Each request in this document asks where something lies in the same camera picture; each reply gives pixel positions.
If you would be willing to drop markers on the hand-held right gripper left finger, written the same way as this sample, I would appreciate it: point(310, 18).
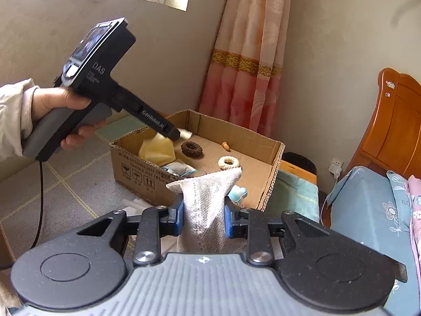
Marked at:
point(179, 215)

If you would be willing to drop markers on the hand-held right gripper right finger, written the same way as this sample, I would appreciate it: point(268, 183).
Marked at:
point(229, 220)

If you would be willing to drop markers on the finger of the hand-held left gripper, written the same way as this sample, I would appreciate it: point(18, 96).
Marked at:
point(172, 133)

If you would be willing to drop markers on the small white object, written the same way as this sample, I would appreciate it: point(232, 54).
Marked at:
point(186, 134)

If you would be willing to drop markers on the yellow cloth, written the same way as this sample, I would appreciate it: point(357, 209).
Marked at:
point(156, 149)

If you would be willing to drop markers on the grey cloth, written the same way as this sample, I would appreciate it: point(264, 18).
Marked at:
point(207, 210)

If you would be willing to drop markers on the round blue plush toy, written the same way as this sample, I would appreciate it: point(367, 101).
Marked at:
point(237, 195)

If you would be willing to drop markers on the brown hair scrunchie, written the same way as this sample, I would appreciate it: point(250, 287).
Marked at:
point(191, 153)

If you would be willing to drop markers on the light blue plush pendant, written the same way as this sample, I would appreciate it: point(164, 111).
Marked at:
point(179, 168)

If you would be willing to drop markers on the cardboard box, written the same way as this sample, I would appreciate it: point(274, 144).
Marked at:
point(256, 184)

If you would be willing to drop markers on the person's left forearm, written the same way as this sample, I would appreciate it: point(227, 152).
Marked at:
point(14, 118)

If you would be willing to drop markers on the person's left hand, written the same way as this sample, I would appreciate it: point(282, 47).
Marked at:
point(56, 100)

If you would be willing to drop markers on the small orange object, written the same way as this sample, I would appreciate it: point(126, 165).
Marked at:
point(226, 145)

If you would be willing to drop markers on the white hair scrunchie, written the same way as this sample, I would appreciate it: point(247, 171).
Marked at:
point(222, 163)

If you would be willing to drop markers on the pink patterned curtain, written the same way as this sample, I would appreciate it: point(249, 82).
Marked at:
point(250, 65)

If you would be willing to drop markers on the blue floral pillow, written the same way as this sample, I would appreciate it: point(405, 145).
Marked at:
point(365, 223)

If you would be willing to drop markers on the pink floral blanket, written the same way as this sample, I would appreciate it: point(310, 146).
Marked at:
point(416, 217)

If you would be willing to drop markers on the wooden headboard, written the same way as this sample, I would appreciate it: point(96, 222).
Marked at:
point(391, 121)

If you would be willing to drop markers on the white wall socket charger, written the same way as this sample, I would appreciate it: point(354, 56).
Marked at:
point(336, 166)

